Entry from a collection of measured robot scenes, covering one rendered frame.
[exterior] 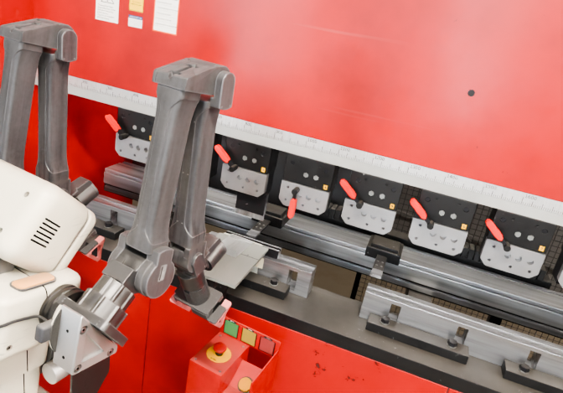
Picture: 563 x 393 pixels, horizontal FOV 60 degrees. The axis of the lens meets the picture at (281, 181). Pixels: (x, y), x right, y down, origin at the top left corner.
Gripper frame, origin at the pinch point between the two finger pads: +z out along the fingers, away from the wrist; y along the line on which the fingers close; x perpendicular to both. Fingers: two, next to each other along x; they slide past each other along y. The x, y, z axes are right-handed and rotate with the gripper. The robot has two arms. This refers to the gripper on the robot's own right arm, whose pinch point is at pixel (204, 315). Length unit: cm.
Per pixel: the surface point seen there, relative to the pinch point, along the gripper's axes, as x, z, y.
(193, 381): 7.5, 27.8, 4.5
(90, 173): -44, 31, 104
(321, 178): -50, -8, -7
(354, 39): -69, -43, -8
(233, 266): -21.2, 10.4, 7.9
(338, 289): -130, 178, 25
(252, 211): -41.5, 8.7, 14.1
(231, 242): -31.7, 15.5, 16.8
